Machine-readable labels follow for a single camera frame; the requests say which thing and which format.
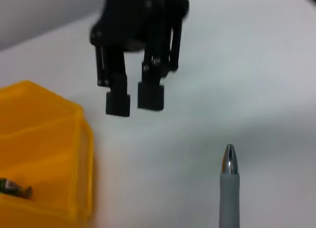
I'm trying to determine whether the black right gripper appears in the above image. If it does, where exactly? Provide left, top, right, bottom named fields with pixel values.
left=89, top=0, right=190, bottom=51

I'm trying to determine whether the silver white pen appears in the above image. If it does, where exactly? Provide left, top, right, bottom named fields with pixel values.
left=219, top=144, right=240, bottom=228

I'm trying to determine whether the yellow plastic bin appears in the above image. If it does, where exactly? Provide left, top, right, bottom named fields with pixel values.
left=0, top=80, right=95, bottom=228

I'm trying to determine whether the green plastic wrapper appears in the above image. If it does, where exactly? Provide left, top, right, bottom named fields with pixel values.
left=0, top=178, right=34, bottom=201

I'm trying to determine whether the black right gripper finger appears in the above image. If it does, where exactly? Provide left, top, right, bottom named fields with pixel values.
left=95, top=45, right=131, bottom=117
left=137, top=19, right=183, bottom=112

